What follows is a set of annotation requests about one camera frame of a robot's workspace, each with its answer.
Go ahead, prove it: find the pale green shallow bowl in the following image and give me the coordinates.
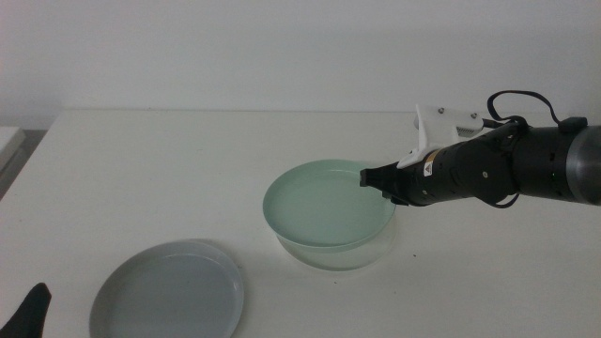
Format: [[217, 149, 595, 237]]
[[262, 158, 397, 255]]

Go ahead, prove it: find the white shallow bowl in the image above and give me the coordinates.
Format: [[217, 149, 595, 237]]
[[275, 220, 397, 272]]

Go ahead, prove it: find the grey shallow bowl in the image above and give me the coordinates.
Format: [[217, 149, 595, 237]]
[[88, 238, 246, 338]]

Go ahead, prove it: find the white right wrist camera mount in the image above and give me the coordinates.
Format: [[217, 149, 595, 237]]
[[395, 103, 485, 170]]

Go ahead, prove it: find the thin right gripper cable loop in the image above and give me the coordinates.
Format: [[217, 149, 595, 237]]
[[486, 191, 522, 210]]

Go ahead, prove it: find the black right camera cable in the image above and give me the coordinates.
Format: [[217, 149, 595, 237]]
[[482, 89, 589, 138]]

